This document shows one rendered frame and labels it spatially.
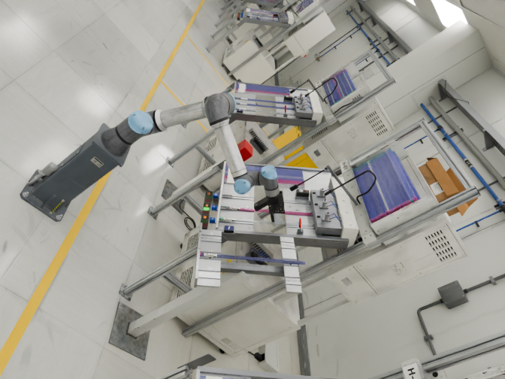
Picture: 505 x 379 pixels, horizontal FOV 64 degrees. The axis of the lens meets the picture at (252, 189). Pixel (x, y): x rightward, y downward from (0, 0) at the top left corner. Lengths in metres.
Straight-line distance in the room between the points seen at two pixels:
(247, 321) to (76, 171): 1.37
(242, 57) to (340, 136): 3.40
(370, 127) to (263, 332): 1.86
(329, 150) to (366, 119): 0.40
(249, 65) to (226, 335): 4.70
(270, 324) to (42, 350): 1.31
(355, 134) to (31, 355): 2.72
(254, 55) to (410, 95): 2.46
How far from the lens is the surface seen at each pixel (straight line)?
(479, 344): 1.74
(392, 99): 5.42
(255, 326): 2.73
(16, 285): 2.19
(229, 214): 2.25
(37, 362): 2.12
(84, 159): 2.18
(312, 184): 2.59
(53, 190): 2.37
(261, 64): 6.62
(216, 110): 1.87
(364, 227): 2.23
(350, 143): 3.56
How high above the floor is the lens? 1.74
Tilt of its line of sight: 21 degrees down
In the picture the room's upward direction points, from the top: 59 degrees clockwise
